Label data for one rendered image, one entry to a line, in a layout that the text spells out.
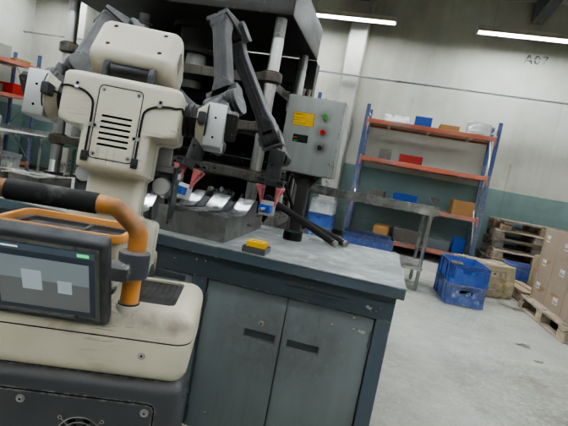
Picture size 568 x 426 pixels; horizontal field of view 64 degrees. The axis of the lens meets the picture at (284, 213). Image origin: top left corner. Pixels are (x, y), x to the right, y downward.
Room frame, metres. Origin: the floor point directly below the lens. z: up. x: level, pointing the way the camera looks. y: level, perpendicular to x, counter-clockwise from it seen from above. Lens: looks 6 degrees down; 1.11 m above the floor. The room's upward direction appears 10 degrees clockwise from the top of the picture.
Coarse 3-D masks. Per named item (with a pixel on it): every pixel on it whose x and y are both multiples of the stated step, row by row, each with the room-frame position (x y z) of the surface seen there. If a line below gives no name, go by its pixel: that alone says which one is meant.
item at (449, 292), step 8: (440, 280) 4.85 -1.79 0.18; (440, 288) 4.83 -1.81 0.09; (448, 288) 4.59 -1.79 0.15; (456, 288) 4.58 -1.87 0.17; (464, 288) 4.56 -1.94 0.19; (472, 288) 4.55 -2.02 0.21; (440, 296) 4.75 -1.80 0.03; (448, 296) 4.59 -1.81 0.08; (456, 296) 4.58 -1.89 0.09; (464, 296) 4.57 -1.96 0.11; (472, 296) 4.91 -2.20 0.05; (480, 296) 4.55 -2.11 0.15; (456, 304) 4.58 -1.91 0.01; (464, 304) 4.57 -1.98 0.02; (472, 304) 4.56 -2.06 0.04; (480, 304) 4.54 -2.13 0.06
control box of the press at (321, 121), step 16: (304, 96) 2.41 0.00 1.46; (288, 112) 2.42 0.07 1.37; (304, 112) 2.40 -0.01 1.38; (320, 112) 2.39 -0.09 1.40; (336, 112) 2.37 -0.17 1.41; (288, 128) 2.42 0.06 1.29; (304, 128) 2.40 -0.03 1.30; (320, 128) 2.38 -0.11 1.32; (336, 128) 2.37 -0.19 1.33; (288, 144) 2.41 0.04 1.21; (304, 144) 2.40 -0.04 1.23; (320, 144) 2.38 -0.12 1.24; (336, 144) 2.37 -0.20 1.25; (304, 160) 2.39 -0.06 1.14; (320, 160) 2.38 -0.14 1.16; (336, 160) 2.45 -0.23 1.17; (288, 176) 2.54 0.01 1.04; (304, 176) 2.44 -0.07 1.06; (320, 176) 2.38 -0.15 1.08; (288, 192) 2.54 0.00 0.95; (304, 192) 2.44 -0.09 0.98; (304, 208) 2.46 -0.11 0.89
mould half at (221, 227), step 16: (160, 208) 1.60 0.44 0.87; (192, 208) 1.63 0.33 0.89; (208, 208) 1.77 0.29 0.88; (240, 208) 1.81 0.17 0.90; (256, 208) 1.92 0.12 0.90; (160, 224) 1.60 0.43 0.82; (176, 224) 1.59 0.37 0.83; (192, 224) 1.58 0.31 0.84; (208, 224) 1.57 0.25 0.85; (224, 224) 1.56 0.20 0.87; (240, 224) 1.72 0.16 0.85; (256, 224) 1.96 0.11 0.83; (224, 240) 1.56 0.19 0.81
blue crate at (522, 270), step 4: (504, 260) 6.30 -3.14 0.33; (508, 260) 6.36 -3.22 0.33; (508, 264) 6.10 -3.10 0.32; (512, 264) 6.35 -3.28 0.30; (516, 264) 6.34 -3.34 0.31; (520, 264) 6.33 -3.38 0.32; (524, 264) 6.33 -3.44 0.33; (516, 268) 6.00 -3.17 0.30; (520, 268) 6.00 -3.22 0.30; (524, 268) 5.98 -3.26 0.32; (528, 268) 5.98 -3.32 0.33; (516, 272) 6.01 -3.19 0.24; (520, 272) 6.00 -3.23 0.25; (524, 272) 5.99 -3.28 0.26; (528, 272) 5.98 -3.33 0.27; (516, 276) 6.00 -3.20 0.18; (520, 276) 6.00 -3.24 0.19; (524, 276) 5.99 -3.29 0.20; (528, 276) 5.99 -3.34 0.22; (520, 280) 6.00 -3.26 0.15; (524, 280) 5.99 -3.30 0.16
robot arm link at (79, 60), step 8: (104, 8) 1.53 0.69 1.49; (112, 8) 1.55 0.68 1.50; (104, 16) 1.51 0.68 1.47; (112, 16) 1.54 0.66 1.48; (120, 16) 1.56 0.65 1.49; (96, 24) 1.46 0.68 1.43; (88, 32) 1.43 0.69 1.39; (96, 32) 1.44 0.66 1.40; (88, 40) 1.38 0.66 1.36; (80, 48) 1.34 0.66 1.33; (88, 48) 1.36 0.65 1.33; (72, 56) 1.25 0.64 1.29; (80, 56) 1.28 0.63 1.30; (88, 56) 1.31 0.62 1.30; (64, 64) 1.24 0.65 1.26; (72, 64) 1.23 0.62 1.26; (80, 64) 1.26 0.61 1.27; (88, 64) 1.29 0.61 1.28
